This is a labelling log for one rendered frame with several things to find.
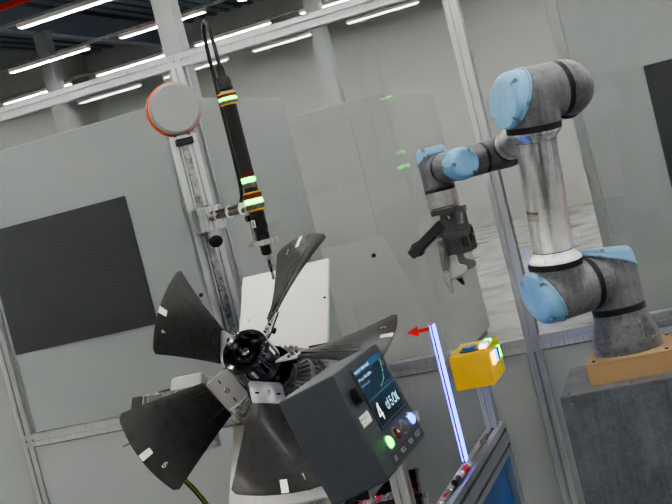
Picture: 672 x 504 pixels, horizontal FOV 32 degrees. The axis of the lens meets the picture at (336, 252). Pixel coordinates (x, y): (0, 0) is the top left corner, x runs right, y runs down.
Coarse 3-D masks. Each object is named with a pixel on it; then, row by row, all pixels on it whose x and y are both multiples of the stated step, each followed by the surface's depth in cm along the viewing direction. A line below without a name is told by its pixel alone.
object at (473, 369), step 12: (492, 348) 290; (456, 360) 287; (468, 360) 286; (480, 360) 285; (456, 372) 288; (468, 372) 287; (480, 372) 286; (492, 372) 285; (456, 384) 288; (468, 384) 287; (480, 384) 286; (492, 384) 285
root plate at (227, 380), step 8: (216, 376) 278; (224, 376) 278; (232, 376) 279; (208, 384) 278; (216, 384) 278; (224, 384) 279; (232, 384) 279; (240, 384) 279; (216, 392) 278; (224, 392) 279; (232, 392) 279; (240, 392) 279; (224, 400) 279; (232, 400) 279; (240, 400) 280; (232, 408) 279
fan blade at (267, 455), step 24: (264, 408) 269; (264, 432) 265; (288, 432) 268; (240, 456) 261; (264, 456) 262; (288, 456) 263; (240, 480) 258; (264, 480) 259; (288, 480) 260; (312, 480) 261
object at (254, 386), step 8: (248, 384) 273; (256, 384) 273; (264, 384) 275; (272, 384) 276; (280, 384) 277; (264, 392) 273; (272, 392) 274; (280, 392) 275; (256, 400) 270; (264, 400) 272; (272, 400) 273; (280, 400) 274
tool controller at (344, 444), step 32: (320, 384) 186; (352, 384) 190; (384, 384) 203; (288, 416) 188; (320, 416) 187; (352, 416) 185; (320, 448) 187; (352, 448) 186; (384, 448) 189; (320, 480) 188; (352, 480) 186; (384, 480) 185
